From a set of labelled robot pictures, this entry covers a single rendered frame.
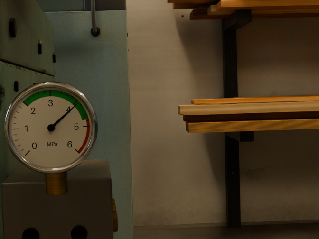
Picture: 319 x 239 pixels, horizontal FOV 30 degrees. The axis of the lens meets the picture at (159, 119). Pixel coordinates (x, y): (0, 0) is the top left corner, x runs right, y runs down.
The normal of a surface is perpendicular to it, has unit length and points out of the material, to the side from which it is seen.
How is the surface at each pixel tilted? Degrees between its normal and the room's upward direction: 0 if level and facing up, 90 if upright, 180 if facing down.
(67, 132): 90
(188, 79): 90
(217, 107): 89
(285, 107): 90
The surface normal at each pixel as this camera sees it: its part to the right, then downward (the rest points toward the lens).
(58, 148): 0.10, 0.05
